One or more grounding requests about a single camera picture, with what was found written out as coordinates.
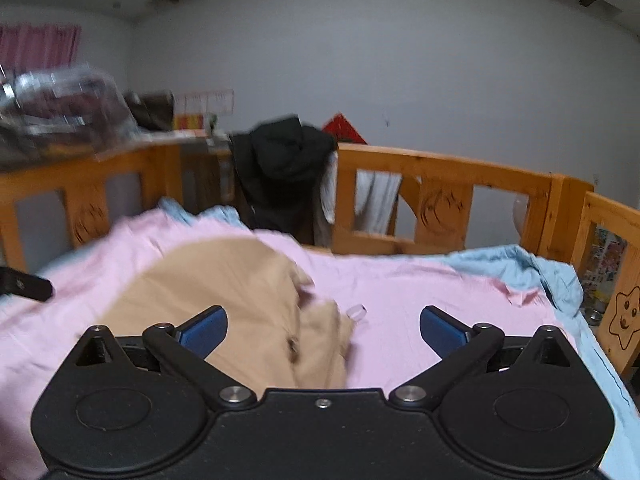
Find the clear plastic bag clutter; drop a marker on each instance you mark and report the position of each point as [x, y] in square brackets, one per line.
[65, 110]

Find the wall calendar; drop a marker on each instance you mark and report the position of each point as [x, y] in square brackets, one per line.
[205, 105]

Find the small clear plastic piece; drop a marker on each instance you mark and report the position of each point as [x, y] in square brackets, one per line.
[357, 312]

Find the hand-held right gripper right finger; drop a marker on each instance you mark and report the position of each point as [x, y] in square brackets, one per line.
[440, 332]

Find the white ribbed garment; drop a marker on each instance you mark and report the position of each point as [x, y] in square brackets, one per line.
[375, 195]

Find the dark bag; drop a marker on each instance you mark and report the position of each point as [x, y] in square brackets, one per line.
[150, 110]

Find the tan hooded coat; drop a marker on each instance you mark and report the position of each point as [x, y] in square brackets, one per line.
[225, 270]

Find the colourful printed poster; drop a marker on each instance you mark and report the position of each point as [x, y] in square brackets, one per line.
[607, 260]

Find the wooden bed frame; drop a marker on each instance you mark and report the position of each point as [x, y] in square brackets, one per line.
[450, 167]

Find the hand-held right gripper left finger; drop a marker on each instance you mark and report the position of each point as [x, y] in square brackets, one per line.
[205, 332]

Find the black padded jacket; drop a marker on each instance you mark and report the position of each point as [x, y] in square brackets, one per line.
[285, 160]

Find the red paper wall decoration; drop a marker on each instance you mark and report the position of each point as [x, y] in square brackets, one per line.
[342, 127]

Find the metal bowl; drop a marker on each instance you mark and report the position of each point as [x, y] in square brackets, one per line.
[592, 316]

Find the pink bed sheet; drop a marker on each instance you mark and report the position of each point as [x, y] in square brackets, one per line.
[425, 280]

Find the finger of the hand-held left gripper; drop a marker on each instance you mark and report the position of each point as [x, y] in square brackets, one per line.
[25, 285]

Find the pink curtain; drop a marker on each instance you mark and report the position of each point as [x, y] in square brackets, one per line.
[40, 47]

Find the light blue bed sheet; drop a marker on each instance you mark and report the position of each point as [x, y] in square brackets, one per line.
[540, 265]

